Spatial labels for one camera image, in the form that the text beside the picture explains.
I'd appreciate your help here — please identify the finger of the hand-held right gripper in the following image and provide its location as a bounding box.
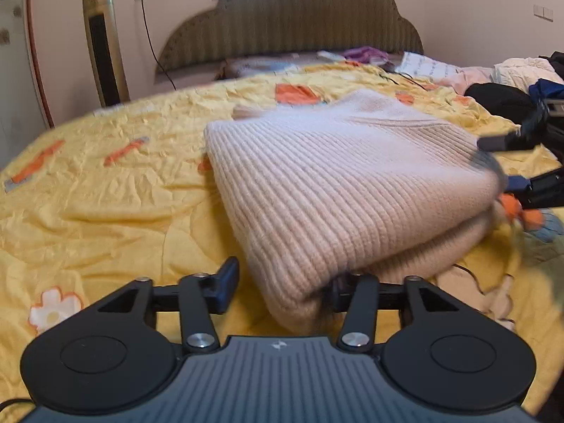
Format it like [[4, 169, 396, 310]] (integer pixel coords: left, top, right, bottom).
[[477, 129, 536, 153], [505, 171, 564, 210]]

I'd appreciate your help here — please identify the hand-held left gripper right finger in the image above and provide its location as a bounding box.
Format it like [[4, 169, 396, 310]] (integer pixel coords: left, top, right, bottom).
[[330, 273, 468, 350]]

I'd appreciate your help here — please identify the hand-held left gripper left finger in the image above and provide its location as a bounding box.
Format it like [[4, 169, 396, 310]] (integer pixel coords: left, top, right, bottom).
[[94, 256, 241, 354]]

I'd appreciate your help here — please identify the cream ribbed knit sweater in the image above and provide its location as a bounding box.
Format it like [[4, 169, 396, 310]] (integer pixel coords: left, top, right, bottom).
[[203, 88, 508, 336]]

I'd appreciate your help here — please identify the blue cloth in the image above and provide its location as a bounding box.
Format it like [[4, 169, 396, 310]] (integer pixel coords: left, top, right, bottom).
[[528, 78, 564, 100]]

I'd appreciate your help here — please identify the black cloth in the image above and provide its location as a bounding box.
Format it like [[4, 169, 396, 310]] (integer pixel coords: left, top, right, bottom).
[[464, 83, 537, 125]]

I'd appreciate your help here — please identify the white cloth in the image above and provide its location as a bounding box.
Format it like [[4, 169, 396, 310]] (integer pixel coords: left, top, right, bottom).
[[492, 57, 564, 85]]

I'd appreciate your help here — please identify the pink cloth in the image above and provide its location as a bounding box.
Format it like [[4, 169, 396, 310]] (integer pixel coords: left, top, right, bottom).
[[444, 66, 495, 94]]

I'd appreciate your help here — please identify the white printed pillow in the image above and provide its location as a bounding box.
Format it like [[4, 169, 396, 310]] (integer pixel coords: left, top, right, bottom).
[[396, 51, 464, 84]]

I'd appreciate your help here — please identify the yellow carrot print blanket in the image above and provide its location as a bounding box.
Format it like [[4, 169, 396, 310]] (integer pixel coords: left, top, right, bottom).
[[0, 64, 564, 416]]

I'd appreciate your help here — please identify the purple cloth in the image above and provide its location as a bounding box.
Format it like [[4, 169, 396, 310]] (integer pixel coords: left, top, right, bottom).
[[343, 46, 391, 65]]

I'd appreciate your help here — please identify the patterned pillow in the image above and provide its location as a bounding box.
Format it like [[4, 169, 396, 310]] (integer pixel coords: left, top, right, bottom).
[[219, 55, 319, 81]]

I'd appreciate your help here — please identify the olive ribbed headboard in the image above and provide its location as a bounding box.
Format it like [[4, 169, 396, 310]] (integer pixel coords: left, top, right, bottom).
[[154, 0, 425, 85]]

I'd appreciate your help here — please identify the gold tower air conditioner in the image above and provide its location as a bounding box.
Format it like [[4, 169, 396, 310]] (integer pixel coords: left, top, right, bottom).
[[81, 0, 131, 108]]

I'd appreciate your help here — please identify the white wardrobe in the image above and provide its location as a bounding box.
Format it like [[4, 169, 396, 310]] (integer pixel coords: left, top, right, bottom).
[[0, 0, 54, 172]]

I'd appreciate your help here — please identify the thin black cable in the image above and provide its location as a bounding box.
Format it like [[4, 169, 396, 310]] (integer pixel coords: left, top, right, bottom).
[[382, 69, 443, 92]]

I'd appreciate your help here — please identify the black power cable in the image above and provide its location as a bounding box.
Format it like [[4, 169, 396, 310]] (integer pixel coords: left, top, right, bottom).
[[139, 0, 178, 92]]

